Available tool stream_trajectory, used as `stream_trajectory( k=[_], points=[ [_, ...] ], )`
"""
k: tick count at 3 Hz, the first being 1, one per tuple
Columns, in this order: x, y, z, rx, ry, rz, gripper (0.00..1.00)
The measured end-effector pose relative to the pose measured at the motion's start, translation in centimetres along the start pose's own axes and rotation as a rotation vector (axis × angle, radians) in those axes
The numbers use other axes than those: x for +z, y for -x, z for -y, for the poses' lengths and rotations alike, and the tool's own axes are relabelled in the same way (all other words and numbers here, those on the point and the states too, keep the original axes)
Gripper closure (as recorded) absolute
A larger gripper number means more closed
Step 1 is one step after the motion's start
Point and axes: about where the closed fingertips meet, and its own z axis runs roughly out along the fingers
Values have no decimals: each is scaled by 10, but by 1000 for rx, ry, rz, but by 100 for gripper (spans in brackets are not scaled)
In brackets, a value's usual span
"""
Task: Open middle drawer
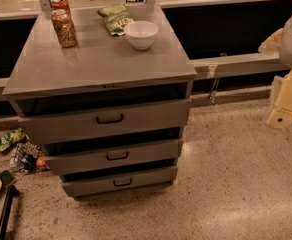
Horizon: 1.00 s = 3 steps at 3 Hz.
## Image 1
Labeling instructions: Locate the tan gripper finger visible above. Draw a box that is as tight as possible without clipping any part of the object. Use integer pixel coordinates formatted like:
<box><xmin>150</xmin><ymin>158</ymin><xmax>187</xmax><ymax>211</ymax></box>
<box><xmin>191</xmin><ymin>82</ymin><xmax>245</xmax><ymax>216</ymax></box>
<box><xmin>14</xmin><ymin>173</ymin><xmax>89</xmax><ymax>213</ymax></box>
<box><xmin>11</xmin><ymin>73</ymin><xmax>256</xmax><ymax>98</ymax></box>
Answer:
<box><xmin>266</xmin><ymin>108</ymin><xmax>292</xmax><ymax>129</ymax></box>
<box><xmin>258</xmin><ymin>28</ymin><xmax>282</xmax><ymax>54</ymax></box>

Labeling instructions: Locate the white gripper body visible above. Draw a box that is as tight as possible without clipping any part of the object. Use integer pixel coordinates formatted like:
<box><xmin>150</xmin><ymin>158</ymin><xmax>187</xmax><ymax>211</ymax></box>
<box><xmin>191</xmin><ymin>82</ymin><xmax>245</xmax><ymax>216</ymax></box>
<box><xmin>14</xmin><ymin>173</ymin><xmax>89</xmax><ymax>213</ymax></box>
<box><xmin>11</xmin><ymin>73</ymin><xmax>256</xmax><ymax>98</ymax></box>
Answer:
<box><xmin>271</xmin><ymin>70</ymin><xmax>292</xmax><ymax>116</ymax></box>

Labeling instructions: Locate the grey drawer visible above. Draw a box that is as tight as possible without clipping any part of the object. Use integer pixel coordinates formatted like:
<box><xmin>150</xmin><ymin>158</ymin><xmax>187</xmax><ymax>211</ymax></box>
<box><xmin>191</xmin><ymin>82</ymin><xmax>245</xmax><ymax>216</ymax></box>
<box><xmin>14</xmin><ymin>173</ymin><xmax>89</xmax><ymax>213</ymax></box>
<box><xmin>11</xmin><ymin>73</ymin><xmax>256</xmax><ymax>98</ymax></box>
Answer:
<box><xmin>46</xmin><ymin>139</ymin><xmax>183</xmax><ymax>175</ymax></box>
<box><xmin>19</xmin><ymin>99</ymin><xmax>190</xmax><ymax>144</ymax></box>
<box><xmin>62</xmin><ymin>166</ymin><xmax>178</xmax><ymax>198</ymax></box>

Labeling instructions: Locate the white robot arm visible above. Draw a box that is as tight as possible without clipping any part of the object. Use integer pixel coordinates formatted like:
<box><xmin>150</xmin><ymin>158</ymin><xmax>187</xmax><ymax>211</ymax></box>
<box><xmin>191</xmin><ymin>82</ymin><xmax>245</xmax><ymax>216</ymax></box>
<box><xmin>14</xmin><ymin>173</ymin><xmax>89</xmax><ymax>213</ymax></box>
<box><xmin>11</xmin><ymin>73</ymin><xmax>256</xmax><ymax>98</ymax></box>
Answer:
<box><xmin>258</xmin><ymin>16</ymin><xmax>292</xmax><ymax>129</ymax></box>

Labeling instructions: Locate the grey drawer cabinet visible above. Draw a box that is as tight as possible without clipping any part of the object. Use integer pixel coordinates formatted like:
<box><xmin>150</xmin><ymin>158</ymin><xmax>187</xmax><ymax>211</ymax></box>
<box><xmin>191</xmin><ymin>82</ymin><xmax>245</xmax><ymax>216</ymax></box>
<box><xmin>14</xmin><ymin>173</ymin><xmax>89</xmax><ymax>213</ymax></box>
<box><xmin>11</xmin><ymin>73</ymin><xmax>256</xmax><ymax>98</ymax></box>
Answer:
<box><xmin>3</xmin><ymin>5</ymin><xmax>196</xmax><ymax>184</ymax></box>

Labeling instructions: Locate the grey top drawer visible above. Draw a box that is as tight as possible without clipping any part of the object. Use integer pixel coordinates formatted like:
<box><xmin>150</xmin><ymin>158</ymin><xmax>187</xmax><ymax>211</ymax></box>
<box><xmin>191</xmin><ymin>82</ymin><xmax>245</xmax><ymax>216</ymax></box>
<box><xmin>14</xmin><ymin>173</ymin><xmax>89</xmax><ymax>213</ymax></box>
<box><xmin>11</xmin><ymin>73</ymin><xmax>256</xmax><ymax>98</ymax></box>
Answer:
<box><xmin>19</xmin><ymin>99</ymin><xmax>190</xmax><ymax>144</ymax></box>

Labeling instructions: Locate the grey bottom drawer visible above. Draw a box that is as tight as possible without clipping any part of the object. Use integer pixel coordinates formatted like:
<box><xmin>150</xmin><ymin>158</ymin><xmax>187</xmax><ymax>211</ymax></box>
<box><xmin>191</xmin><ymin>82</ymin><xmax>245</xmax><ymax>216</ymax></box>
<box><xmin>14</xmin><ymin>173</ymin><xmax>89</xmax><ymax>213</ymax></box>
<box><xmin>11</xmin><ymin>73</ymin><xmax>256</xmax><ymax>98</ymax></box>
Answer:
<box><xmin>62</xmin><ymin>166</ymin><xmax>178</xmax><ymax>198</ymax></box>

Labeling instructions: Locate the grey railing beam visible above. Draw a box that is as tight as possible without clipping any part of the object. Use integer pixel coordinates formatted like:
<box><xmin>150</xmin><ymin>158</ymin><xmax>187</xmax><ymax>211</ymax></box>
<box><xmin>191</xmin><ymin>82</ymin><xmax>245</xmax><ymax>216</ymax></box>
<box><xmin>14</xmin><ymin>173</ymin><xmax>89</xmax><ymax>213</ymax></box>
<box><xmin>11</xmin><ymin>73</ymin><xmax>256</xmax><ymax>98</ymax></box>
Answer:
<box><xmin>191</xmin><ymin>53</ymin><xmax>288</xmax><ymax>80</ymax></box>

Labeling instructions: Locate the white bowl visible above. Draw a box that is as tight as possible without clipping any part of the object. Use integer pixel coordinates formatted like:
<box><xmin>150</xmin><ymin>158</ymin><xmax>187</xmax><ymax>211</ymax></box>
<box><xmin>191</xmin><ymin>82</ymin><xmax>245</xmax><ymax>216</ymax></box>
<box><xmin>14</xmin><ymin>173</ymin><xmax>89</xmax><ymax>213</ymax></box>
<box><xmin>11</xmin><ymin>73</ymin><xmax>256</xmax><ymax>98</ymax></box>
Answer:
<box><xmin>124</xmin><ymin>21</ymin><xmax>159</xmax><ymax>50</ymax></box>

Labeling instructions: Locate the green chip bag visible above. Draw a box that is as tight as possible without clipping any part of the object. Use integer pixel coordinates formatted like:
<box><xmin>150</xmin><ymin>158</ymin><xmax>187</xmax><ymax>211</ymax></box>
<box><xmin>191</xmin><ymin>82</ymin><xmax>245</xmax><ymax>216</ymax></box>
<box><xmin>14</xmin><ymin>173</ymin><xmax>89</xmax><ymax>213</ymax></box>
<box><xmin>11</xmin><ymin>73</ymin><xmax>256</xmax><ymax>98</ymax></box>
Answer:
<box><xmin>97</xmin><ymin>4</ymin><xmax>133</xmax><ymax>36</ymax></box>

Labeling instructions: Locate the gold soda can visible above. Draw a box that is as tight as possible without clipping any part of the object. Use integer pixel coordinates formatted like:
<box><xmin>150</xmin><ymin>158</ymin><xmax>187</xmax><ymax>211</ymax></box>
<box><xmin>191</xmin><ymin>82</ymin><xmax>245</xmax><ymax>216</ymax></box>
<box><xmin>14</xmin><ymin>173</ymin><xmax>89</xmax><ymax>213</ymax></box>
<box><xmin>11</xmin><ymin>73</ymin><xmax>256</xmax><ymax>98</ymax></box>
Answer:
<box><xmin>51</xmin><ymin>9</ymin><xmax>77</xmax><ymax>48</ymax></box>

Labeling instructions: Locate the red soda can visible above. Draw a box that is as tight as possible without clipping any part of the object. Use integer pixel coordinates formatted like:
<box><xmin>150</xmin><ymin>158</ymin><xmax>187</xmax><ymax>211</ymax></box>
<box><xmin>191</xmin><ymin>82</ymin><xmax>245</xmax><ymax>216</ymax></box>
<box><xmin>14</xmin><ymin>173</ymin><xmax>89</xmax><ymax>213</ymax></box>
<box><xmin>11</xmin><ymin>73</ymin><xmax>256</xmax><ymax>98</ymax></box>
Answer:
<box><xmin>51</xmin><ymin>0</ymin><xmax>70</xmax><ymax>15</ymax></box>

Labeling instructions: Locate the orange fruit in basket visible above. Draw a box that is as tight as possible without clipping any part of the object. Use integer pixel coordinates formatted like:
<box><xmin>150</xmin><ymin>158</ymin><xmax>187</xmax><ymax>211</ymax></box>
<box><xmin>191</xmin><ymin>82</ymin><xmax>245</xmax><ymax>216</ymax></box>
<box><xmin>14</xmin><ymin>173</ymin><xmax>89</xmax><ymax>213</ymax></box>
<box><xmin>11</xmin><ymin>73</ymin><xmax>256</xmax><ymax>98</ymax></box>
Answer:
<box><xmin>36</xmin><ymin>156</ymin><xmax>48</xmax><ymax>171</ymax></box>

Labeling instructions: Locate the blue can in basket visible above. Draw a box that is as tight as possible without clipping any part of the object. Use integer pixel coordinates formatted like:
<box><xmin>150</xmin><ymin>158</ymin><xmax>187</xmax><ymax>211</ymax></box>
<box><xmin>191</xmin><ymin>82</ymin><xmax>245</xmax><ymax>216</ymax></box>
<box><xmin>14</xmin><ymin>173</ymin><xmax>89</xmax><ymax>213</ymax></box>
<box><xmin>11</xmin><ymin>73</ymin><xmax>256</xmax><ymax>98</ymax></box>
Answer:
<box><xmin>21</xmin><ymin>154</ymin><xmax>36</xmax><ymax>171</ymax></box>

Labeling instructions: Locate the black stand leg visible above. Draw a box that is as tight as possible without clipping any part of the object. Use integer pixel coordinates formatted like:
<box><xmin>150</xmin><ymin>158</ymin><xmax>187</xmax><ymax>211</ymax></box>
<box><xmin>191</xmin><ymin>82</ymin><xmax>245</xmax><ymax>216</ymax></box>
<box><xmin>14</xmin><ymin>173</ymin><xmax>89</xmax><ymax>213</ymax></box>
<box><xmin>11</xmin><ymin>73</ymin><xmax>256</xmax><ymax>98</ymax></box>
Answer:
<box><xmin>0</xmin><ymin>185</ymin><xmax>18</xmax><ymax>240</ymax></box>

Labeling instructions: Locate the green snack bag on floor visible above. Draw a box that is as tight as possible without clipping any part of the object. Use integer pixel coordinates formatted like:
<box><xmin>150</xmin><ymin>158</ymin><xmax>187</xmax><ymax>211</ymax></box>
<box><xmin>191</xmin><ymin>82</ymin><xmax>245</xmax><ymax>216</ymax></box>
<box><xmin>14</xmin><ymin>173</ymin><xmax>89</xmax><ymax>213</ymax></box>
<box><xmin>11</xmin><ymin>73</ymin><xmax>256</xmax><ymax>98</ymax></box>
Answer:
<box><xmin>0</xmin><ymin>127</ymin><xmax>26</xmax><ymax>152</ymax></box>

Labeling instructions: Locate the green sponge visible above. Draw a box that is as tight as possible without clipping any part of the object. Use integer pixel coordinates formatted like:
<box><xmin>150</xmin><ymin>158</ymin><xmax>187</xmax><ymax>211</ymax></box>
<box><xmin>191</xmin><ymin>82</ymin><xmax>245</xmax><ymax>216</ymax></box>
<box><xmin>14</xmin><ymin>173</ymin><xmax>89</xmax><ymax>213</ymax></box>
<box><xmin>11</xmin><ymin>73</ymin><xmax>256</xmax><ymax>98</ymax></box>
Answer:
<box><xmin>0</xmin><ymin>170</ymin><xmax>16</xmax><ymax>187</ymax></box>

